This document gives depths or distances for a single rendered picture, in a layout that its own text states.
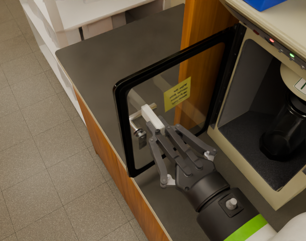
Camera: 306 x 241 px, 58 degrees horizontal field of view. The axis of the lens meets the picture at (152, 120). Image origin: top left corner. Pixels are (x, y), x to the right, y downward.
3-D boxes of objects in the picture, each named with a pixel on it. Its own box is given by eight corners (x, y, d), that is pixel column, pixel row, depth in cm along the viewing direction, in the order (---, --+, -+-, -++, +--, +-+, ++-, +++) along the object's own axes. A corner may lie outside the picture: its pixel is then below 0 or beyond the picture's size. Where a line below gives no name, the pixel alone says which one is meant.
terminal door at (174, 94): (207, 129, 92) (237, 25, 59) (129, 179, 81) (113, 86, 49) (206, 127, 92) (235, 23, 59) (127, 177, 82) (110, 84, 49)
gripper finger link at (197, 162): (198, 169, 49) (204, 165, 50) (164, 124, 55) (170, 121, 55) (195, 178, 53) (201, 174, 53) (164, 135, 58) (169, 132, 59)
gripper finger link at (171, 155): (191, 180, 52) (185, 184, 52) (158, 138, 58) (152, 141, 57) (194, 171, 49) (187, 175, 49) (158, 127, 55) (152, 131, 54)
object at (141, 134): (147, 146, 69) (147, 134, 64) (140, 150, 68) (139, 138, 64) (143, 140, 70) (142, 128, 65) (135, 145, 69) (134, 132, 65)
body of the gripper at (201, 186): (239, 180, 46) (204, 140, 51) (198, 207, 44) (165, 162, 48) (229, 196, 52) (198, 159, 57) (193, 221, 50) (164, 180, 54)
